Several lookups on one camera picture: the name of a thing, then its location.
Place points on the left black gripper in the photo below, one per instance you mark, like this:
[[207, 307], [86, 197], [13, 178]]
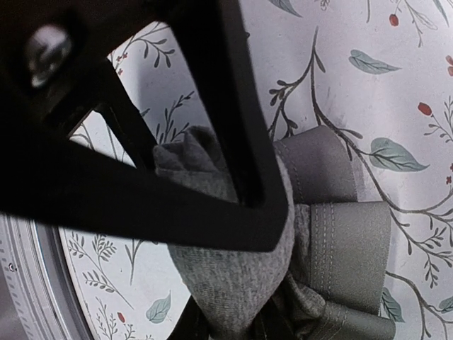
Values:
[[54, 55]]

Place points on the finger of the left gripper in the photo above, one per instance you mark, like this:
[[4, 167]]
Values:
[[86, 180]]

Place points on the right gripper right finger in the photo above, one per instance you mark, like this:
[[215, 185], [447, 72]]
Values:
[[269, 324]]

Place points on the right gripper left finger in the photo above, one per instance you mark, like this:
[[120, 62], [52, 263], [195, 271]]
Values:
[[192, 324]]

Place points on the grey boxer briefs white trim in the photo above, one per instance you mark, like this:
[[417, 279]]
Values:
[[326, 274]]

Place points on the floral tablecloth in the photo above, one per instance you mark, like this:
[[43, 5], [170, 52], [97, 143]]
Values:
[[379, 73]]

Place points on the front aluminium rail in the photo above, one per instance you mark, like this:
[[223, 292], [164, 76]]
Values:
[[38, 298]]

